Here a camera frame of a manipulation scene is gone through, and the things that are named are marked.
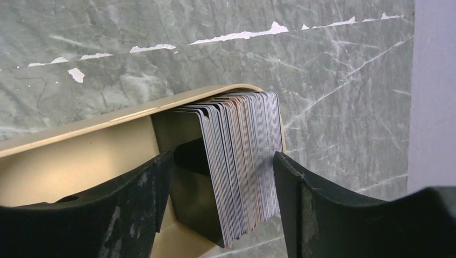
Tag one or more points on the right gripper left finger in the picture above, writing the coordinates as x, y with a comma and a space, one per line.
118, 218

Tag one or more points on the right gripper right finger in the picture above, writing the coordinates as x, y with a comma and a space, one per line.
323, 219

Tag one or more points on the stack of white cards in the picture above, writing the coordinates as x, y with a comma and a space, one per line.
241, 132

